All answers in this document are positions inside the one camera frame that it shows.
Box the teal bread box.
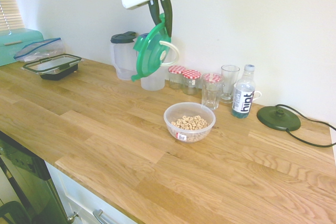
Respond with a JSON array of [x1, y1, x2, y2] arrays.
[[0, 29, 46, 67]]

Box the metal drawer handle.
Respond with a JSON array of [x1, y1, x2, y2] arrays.
[[92, 209, 118, 224]]

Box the white cabinet drawer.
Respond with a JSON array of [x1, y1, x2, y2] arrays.
[[44, 161, 139, 224]]

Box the dark kettle power cable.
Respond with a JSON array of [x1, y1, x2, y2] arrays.
[[275, 104, 336, 148]]

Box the rectangular container clear clip lid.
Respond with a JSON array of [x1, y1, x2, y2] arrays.
[[22, 54, 82, 81]]

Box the dark green chair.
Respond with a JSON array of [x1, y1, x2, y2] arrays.
[[0, 200, 33, 224]]

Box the hint water bottle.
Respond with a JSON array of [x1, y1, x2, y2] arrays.
[[231, 64, 256, 119]]

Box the green round lid white handle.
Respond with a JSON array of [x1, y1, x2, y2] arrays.
[[131, 13, 180, 82]]

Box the cereal pieces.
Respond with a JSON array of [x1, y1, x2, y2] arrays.
[[171, 115, 209, 141]]

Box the stainless dishwasher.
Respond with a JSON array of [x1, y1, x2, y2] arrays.
[[0, 131, 69, 224]]

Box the clear pitcher dark blue lid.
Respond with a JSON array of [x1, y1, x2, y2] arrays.
[[109, 31, 138, 81]]

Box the clear pitcher light blue lid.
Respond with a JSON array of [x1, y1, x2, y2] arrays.
[[138, 33, 166, 92]]

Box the glass jar red checkered lid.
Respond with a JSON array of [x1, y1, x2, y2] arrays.
[[168, 65, 187, 90], [201, 72, 225, 88], [182, 69, 202, 95]]

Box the tall clear drinking glass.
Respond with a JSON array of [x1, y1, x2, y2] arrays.
[[220, 65, 240, 104]]

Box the window blinds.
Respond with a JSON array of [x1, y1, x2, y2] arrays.
[[0, 0, 26, 32]]

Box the dark kettle base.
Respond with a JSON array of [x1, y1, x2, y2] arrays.
[[256, 104, 302, 132]]

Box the faceted glass tumbler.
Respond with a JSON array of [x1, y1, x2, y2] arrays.
[[201, 76, 225, 111]]

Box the clear zip bag blue seal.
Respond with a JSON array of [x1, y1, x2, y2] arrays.
[[13, 37, 66, 63]]

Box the clear plastic food bowl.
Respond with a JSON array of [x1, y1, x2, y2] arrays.
[[163, 102, 216, 144]]

